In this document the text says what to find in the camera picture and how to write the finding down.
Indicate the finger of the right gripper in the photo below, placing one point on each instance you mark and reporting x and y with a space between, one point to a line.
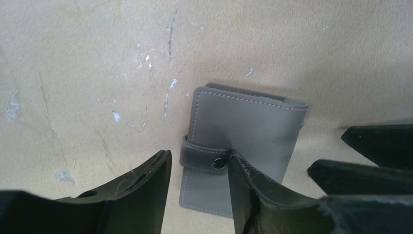
342 178
388 146

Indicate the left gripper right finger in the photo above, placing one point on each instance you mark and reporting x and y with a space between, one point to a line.
261 205

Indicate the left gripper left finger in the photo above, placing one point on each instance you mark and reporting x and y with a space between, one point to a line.
133 203

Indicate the grey leather card holder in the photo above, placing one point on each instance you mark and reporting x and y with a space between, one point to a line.
262 128

